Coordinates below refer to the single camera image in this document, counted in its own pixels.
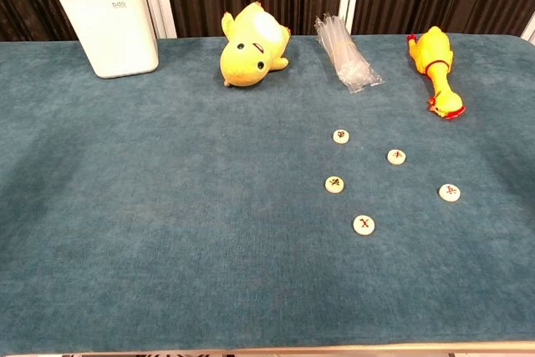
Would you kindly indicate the yellow plush duck toy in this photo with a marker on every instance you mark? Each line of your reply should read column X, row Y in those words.
column 246, row 60

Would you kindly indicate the teal table cloth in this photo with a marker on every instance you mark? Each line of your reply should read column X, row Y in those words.
column 167, row 206

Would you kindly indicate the clear bag of straws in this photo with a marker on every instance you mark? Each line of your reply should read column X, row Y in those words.
column 351, row 64

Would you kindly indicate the white plastic bin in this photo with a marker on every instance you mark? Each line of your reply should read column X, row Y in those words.
column 121, row 39

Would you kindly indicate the yellow rubber chicken toy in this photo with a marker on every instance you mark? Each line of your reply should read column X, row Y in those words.
column 434, row 56

